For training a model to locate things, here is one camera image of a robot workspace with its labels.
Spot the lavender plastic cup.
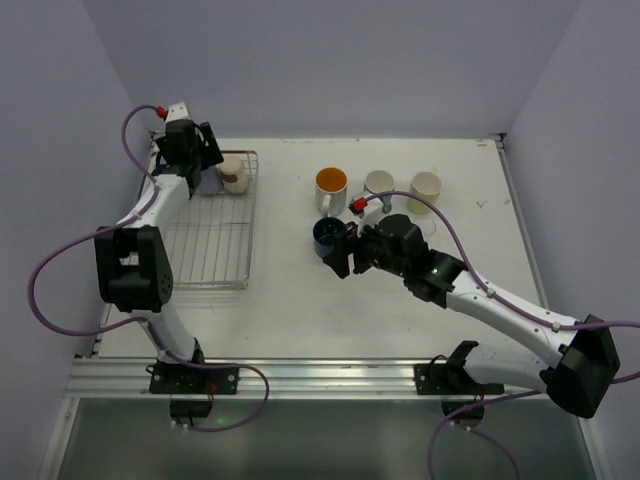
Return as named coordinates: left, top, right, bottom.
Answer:
left=197, top=166, right=224, bottom=196

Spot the beige cup with brown band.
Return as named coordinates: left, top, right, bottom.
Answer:
left=218, top=156, right=249, bottom=195

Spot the dark blue mug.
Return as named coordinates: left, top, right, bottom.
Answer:
left=312, top=217, right=346, bottom=259

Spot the clear glass cup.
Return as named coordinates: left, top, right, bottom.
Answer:
left=425, top=220, right=437, bottom=237

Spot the grey blue ceramic mug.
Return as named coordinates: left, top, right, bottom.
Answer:
left=364, top=170, right=395, bottom=214

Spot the white pearly round cup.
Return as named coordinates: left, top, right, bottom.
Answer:
left=315, top=167, right=348, bottom=217

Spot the light green ceramic mug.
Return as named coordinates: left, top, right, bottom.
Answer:
left=407, top=172, right=443, bottom=215

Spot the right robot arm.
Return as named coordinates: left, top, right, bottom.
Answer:
left=324, top=214, right=620, bottom=418

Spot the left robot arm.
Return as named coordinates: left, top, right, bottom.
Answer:
left=94, top=118, right=223, bottom=368

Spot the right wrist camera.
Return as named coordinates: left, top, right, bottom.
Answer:
left=348, top=191, right=384, bottom=237

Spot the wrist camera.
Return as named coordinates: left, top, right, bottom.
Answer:
left=165, top=102, right=193, bottom=123
left=348, top=191, right=384, bottom=237

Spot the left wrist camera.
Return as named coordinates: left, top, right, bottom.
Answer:
left=165, top=102, right=193, bottom=123

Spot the wire dish rack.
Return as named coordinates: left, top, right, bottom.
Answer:
left=119, top=150, right=261, bottom=291

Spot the aluminium mounting rail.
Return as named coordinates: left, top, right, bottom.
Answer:
left=64, top=357, right=532, bottom=400

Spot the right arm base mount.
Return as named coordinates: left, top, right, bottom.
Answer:
left=413, top=340, right=505, bottom=404

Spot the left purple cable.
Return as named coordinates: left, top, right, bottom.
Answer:
left=27, top=103, right=271, bottom=434

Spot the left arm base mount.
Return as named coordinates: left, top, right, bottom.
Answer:
left=146, top=362, right=239, bottom=426

